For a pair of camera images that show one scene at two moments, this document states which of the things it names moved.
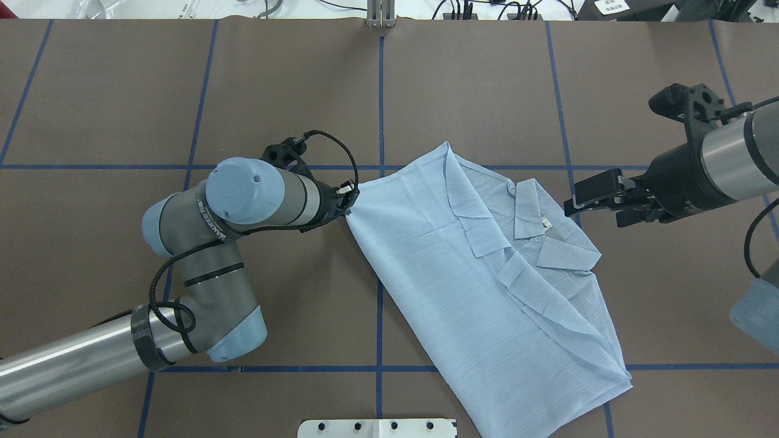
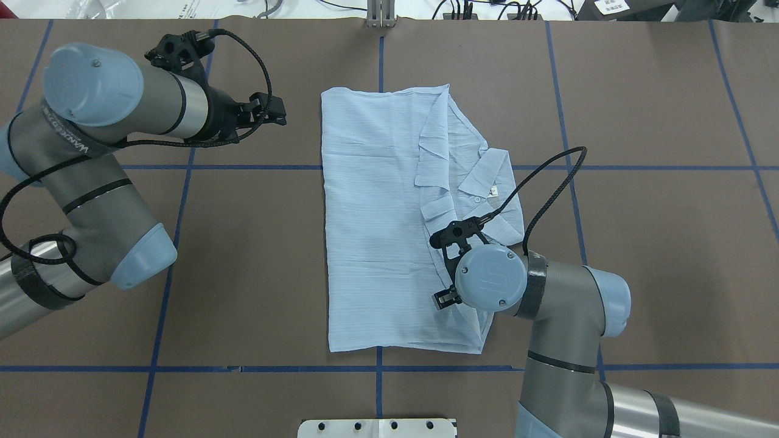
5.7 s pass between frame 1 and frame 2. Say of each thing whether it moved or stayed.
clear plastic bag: stayed
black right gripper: moved
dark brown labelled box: stayed
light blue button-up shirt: moved
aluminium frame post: stayed
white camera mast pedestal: stayed
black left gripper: moved
